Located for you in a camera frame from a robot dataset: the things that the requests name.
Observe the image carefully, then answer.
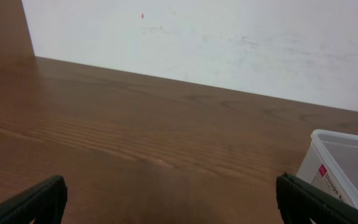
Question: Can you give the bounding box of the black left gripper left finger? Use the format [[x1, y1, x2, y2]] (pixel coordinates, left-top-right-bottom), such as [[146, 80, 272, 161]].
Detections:
[[0, 175, 68, 224]]

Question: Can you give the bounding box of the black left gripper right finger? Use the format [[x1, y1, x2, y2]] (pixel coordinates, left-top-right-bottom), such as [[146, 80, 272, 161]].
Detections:
[[276, 173, 358, 224]]

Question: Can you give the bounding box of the clear plastic storage container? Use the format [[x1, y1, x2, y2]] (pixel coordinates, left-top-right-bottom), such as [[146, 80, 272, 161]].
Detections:
[[296, 129, 358, 209]]

